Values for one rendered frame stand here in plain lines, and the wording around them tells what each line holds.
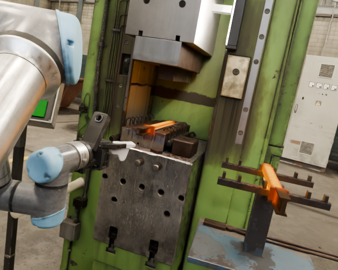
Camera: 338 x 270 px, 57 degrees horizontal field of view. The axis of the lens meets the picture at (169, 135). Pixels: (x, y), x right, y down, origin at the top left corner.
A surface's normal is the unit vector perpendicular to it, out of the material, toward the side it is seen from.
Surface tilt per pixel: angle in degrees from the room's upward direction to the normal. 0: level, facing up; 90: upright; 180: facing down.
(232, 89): 90
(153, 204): 90
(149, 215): 90
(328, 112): 90
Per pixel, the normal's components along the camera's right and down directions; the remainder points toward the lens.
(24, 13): 0.11, -0.63
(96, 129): -0.15, -0.40
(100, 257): -0.30, 0.12
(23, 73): 0.75, -0.40
